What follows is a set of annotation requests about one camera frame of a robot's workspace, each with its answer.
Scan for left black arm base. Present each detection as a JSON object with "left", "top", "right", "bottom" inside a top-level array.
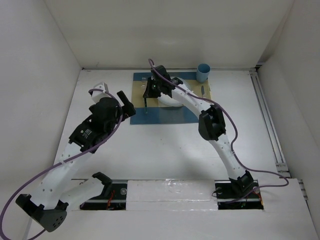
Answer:
[{"left": 79, "top": 180, "right": 128, "bottom": 211}]

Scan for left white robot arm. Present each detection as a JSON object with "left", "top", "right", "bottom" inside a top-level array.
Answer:
[{"left": 15, "top": 88, "right": 136, "bottom": 232}]

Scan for silver fork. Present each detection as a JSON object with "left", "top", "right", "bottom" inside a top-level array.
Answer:
[{"left": 141, "top": 77, "right": 148, "bottom": 114}]

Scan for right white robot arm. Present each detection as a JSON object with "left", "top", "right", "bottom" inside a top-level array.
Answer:
[{"left": 143, "top": 65, "right": 254, "bottom": 199}]

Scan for white blue-rimmed plate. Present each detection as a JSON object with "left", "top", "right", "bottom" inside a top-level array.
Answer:
[{"left": 157, "top": 76, "right": 193, "bottom": 108}]

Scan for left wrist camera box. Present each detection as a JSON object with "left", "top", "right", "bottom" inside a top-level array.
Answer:
[{"left": 88, "top": 82, "right": 110, "bottom": 104}]

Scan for blue cup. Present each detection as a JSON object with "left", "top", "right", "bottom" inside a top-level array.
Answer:
[{"left": 196, "top": 63, "right": 211, "bottom": 83}]

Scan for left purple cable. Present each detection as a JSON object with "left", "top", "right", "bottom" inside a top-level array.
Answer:
[{"left": 0, "top": 92, "right": 125, "bottom": 240}]

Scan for blue beige cloth placemat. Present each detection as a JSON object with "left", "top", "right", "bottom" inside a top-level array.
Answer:
[{"left": 130, "top": 71, "right": 211, "bottom": 125}]

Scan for silver knife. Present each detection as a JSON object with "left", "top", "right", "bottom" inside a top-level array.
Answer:
[{"left": 201, "top": 85, "right": 206, "bottom": 98}]

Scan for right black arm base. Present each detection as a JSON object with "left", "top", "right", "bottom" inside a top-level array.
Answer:
[{"left": 211, "top": 180, "right": 264, "bottom": 210}]

